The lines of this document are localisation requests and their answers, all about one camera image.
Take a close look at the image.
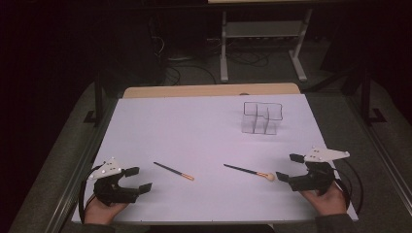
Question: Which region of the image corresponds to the left hand-held gripper cable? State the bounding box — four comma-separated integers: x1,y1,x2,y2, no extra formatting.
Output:
78,164,103,224

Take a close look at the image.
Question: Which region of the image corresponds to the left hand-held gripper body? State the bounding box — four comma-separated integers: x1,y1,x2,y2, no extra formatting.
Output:
87,157,141,206

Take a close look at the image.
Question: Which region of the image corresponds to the small blue-handled makeup brush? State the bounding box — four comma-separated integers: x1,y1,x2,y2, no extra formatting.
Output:
153,161,195,182

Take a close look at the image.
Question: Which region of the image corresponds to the person's left hand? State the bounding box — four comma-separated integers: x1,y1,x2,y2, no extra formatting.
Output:
84,195,129,225

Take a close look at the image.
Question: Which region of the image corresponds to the large blue-handled makeup brush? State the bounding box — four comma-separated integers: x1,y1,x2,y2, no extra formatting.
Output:
223,163,276,183

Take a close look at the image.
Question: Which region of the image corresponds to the person's right hand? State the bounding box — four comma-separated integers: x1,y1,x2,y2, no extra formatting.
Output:
299,181,348,217

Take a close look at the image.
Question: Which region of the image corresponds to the black metal stand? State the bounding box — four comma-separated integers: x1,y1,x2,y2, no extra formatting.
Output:
359,66,387,125
85,76,105,125

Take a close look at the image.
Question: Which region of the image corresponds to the aluminium rail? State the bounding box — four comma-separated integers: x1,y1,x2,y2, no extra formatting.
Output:
43,96,120,233
343,93,412,208

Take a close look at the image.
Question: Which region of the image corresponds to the right hand-held gripper cable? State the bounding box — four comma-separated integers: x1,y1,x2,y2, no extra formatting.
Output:
333,158,364,216

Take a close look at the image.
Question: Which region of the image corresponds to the clear acrylic organizer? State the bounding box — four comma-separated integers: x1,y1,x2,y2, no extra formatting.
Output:
241,101,284,136

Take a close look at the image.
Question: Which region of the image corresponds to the hand-held gripper cable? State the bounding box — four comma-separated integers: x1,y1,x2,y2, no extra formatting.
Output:
333,158,364,216
78,164,103,224

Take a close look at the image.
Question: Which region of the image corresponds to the grey metal desk frame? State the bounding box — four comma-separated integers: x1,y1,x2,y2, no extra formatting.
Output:
207,0,338,83

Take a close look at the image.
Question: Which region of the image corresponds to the black floor cable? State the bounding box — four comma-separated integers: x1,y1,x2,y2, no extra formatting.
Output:
226,48,271,68

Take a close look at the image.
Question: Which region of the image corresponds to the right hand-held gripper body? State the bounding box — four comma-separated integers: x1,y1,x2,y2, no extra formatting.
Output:
287,147,351,197

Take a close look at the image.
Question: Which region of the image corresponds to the wooden table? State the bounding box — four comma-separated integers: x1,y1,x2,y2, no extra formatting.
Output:
122,83,301,99

